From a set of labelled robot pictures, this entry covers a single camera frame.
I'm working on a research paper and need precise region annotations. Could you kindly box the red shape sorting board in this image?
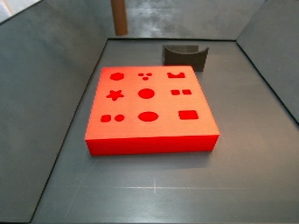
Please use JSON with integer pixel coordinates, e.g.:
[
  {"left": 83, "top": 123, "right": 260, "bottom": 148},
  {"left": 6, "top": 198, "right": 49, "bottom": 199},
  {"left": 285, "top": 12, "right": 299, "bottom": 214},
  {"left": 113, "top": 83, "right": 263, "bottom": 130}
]
[{"left": 85, "top": 66, "right": 220, "bottom": 156}]

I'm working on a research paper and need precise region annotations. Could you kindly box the black curved peg holder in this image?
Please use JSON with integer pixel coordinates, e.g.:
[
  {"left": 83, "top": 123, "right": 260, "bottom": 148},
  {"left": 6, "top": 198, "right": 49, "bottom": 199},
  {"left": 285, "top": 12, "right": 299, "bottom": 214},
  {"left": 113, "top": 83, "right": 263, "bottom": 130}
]
[{"left": 163, "top": 45, "right": 209, "bottom": 72}]

